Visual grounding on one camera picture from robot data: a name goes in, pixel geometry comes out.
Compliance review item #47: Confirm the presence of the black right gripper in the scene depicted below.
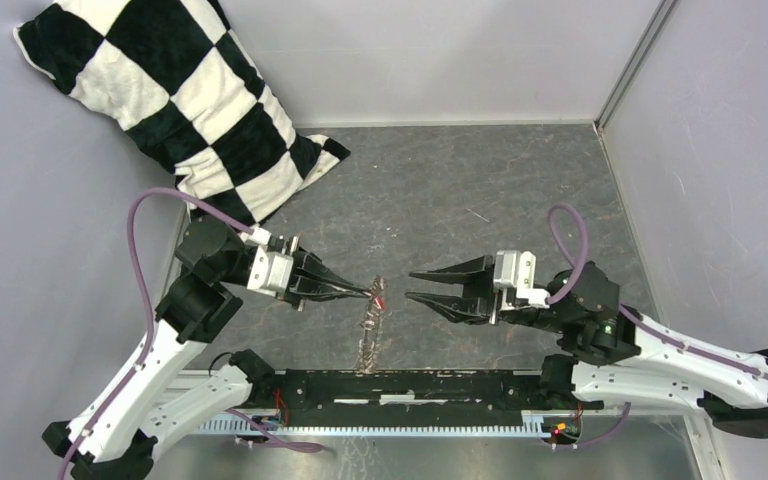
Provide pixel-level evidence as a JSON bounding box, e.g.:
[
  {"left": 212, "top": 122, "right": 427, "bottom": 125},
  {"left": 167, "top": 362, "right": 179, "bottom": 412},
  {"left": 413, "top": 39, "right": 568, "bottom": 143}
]
[{"left": 402, "top": 251, "right": 567, "bottom": 333}]

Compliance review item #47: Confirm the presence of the large ring of keyrings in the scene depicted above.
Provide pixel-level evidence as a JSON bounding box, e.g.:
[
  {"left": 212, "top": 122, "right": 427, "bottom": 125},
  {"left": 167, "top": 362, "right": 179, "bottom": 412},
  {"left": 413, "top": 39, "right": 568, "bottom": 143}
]
[{"left": 356, "top": 275, "right": 389, "bottom": 376}]

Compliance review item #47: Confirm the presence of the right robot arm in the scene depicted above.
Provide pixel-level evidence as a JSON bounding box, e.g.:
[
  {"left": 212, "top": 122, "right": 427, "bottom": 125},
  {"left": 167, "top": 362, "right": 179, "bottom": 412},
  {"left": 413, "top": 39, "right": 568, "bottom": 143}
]
[{"left": 407, "top": 250, "right": 768, "bottom": 439}]

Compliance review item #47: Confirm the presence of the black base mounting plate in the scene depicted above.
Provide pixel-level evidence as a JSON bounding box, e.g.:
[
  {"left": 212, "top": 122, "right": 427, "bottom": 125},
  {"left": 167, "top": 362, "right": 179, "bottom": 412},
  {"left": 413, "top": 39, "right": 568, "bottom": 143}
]
[{"left": 234, "top": 370, "right": 604, "bottom": 428}]

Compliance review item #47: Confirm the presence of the black white checkered pillow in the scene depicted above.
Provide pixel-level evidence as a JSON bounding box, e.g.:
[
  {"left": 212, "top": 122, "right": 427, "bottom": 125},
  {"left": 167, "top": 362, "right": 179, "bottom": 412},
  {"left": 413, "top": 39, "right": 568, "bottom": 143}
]
[{"left": 14, "top": 0, "right": 350, "bottom": 225}]

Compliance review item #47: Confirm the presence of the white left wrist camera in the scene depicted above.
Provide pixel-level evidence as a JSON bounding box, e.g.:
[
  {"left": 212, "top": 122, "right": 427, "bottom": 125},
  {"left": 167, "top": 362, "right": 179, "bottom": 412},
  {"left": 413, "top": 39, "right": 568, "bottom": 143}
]
[{"left": 245, "top": 227, "right": 294, "bottom": 298}]

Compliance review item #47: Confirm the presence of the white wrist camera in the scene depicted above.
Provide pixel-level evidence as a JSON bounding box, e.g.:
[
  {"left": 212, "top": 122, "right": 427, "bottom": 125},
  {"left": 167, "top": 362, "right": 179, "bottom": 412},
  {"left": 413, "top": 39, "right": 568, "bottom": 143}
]
[
  {"left": 245, "top": 227, "right": 294, "bottom": 298},
  {"left": 492, "top": 250, "right": 549, "bottom": 311}
]

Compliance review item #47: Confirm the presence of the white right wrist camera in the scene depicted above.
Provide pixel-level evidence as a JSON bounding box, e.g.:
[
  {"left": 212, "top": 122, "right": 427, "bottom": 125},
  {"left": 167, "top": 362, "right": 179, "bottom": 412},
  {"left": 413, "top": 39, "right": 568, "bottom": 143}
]
[{"left": 492, "top": 250, "right": 549, "bottom": 311}]

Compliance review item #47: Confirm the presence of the aluminium rail frame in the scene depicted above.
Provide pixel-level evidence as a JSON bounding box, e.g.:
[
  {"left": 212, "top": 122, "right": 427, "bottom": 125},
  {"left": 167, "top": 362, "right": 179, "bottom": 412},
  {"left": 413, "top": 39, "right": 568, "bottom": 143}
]
[{"left": 110, "top": 368, "right": 711, "bottom": 417}]

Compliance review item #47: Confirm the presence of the white toothed cable duct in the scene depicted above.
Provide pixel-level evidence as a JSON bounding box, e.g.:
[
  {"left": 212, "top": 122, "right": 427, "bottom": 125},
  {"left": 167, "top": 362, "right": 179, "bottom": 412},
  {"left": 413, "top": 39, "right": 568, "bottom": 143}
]
[{"left": 194, "top": 413, "right": 550, "bottom": 439}]

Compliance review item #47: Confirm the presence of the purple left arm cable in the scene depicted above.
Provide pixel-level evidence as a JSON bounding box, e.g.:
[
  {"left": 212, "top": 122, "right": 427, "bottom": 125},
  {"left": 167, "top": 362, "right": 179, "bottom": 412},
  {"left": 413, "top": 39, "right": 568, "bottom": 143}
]
[{"left": 55, "top": 187, "right": 326, "bottom": 480}]

